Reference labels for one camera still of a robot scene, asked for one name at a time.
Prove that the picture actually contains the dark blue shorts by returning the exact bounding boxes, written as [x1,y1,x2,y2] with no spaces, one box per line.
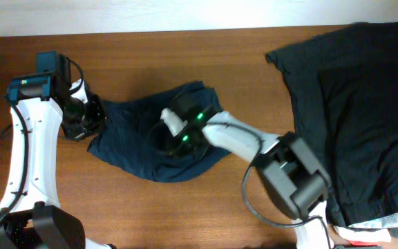
[87,81,229,183]

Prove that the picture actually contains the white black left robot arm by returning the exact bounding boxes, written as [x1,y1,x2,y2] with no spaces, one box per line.
[0,74,105,249]

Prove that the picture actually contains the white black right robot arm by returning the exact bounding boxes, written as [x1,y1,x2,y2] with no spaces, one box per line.
[160,108,334,248]

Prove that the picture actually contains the dark grey t-shirt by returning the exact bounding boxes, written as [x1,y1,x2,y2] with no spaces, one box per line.
[265,22,398,227]

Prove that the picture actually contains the white red garment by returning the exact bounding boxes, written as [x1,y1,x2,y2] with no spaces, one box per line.
[334,213,398,243]

